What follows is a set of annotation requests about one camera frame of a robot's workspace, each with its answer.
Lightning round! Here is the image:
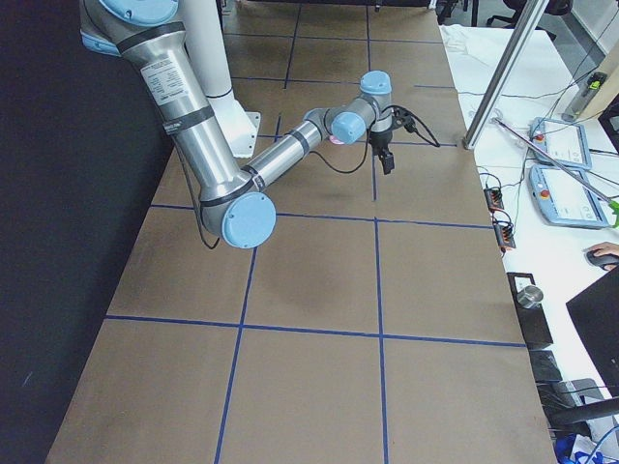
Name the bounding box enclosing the aluminium frame post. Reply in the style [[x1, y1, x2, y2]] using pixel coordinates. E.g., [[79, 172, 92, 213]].
[[462, 0, 549, 150]]

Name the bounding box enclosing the black computer mouse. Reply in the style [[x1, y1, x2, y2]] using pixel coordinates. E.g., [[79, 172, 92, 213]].
[[585, 249, 619, 270]]

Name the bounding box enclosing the upper teach pendant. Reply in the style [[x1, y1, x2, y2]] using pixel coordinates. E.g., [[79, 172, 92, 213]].
[[529, 117, 592, 170]]

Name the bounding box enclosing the lower teach pendant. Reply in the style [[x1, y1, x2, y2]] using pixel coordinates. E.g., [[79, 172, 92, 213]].
[[529, 164, 610, 229]]

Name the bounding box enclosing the pink mesh pen holder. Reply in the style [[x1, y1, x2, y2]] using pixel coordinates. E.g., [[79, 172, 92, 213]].
[[329, 135, 345, 145]]

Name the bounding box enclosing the person's hand on mouse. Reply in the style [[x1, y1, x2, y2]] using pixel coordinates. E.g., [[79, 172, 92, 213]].
[[588, 242, 619, 256]]

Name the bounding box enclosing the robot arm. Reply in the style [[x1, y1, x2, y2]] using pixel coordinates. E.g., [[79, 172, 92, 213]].
[[79, 1, 396, 248]]

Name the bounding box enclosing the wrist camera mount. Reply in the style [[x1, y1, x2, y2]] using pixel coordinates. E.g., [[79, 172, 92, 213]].
[[391, 105, 418, 133]]

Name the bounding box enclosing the teach pendant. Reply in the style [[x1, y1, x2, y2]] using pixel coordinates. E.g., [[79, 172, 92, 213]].
[[529, 117, 592, 170], [529, 164, 610, 229]]

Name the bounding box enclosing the metal cup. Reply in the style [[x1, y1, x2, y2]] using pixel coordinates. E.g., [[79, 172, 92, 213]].
[[516, 285, 544, 309]]

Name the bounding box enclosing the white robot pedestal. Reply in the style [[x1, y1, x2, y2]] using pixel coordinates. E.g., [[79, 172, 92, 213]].
[[178, 0, 261, 159]]

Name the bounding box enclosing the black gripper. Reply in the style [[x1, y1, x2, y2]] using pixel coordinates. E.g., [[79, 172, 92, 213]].
[[368, 130, 395, 175]]

